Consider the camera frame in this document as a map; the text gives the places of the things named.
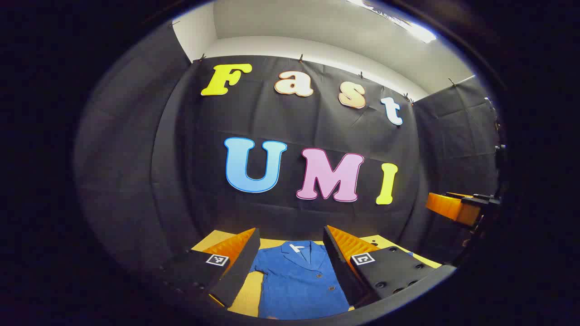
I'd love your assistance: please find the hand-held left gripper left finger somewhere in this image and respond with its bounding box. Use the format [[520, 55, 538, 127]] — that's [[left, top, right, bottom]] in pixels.
[[161, 228, 261, 309]]

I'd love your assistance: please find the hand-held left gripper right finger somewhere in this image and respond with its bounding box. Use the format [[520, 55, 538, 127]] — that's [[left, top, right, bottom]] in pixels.
[[323, 225, 456, 309]]

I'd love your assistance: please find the blue button jacket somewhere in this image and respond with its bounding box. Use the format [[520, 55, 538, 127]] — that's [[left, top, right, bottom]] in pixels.
[[248, 240, 352, 320]]

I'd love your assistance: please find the black backdrop cloth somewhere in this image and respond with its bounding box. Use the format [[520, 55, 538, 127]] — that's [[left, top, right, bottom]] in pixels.
[[75, 20, 502, 281]]

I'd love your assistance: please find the ceiling light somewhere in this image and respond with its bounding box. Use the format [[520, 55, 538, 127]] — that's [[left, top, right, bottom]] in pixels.
[[349, 0, 438, 44]]

